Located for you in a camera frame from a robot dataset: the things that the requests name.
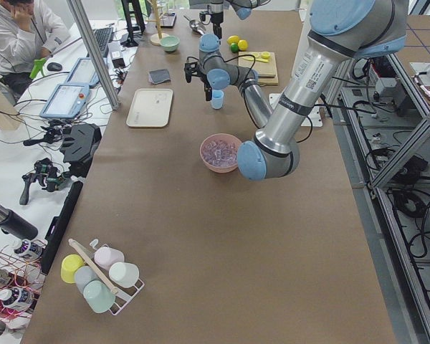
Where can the light blue cup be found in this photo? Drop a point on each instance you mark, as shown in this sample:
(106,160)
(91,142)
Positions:
(217,99)

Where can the grey folded cloth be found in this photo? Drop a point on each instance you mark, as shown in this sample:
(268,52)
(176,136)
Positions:
(160,76)

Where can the seated person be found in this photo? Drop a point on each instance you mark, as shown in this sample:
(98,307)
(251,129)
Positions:
(29,30)

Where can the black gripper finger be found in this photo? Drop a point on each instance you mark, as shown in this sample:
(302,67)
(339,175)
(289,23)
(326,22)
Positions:
(217,30)
(208,93)

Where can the wooden glass stand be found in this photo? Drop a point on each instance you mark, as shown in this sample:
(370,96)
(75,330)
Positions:
(157,13)

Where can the cream rabbit tray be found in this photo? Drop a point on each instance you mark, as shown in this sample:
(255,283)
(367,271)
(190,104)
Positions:
(150,108)

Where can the bamboo cutting board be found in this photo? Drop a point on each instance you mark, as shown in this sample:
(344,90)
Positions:
(267,72)

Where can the yellow lemon near board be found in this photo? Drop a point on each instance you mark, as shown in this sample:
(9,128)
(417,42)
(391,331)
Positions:
(242,45)

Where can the mint cup on rack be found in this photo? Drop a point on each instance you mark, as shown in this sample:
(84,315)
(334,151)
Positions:
(98,296)

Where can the green lime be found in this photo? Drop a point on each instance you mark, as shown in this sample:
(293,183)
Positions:
(234,48)

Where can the black thermos bottle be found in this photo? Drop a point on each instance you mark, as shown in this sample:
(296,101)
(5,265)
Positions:
(14,224)

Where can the black keyboard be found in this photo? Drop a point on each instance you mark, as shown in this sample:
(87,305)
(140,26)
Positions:
(103,37)

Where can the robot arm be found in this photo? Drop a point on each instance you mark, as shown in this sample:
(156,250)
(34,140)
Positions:
(339,30)
(242,8)

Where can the yellow plastic knife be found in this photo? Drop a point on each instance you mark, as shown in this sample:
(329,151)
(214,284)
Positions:
(253,58)

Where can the white cup rack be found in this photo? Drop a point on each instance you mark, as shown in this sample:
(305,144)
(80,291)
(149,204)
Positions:
(123,296)

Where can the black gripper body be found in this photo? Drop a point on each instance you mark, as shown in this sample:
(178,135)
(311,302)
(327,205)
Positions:
(206,87)
(216,17)

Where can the aluminium frame post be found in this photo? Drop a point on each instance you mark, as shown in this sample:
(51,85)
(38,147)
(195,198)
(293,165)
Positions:
(83,24)

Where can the blue teach pendant near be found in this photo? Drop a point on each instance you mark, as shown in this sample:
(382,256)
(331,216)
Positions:
(66,101)

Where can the mint green bowl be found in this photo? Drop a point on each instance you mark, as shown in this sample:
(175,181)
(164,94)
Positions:
(170,43)

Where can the white cup on rack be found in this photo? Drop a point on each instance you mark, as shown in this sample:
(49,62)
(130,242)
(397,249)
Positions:
(124,274)

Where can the blue teach pendant far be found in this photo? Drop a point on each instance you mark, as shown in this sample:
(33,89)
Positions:
(84,72)

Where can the grey cup on rack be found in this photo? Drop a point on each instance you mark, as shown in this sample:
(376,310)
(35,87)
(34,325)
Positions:
(83,276)

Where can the clear ice cubes pile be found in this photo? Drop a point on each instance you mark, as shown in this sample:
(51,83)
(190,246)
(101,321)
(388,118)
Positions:
(219,153)

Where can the yellow lemon outer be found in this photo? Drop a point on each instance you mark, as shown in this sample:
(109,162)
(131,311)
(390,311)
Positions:
(234,39)

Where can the blue teach pendant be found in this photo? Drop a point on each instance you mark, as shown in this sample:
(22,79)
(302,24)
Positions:
(66,101)
(84,72)

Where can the yellow cup on rack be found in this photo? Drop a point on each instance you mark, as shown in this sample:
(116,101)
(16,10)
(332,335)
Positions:
(70,264)

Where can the pink bowl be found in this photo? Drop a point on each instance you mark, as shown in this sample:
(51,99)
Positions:
(221,136)

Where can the computer mouse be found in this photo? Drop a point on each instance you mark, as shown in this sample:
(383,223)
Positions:
(54,67)

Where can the pink cup on rack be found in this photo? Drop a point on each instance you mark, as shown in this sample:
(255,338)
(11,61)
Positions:
(105,257)

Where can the steel ice scoop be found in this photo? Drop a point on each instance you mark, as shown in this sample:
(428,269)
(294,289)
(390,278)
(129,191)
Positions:
(196,26)

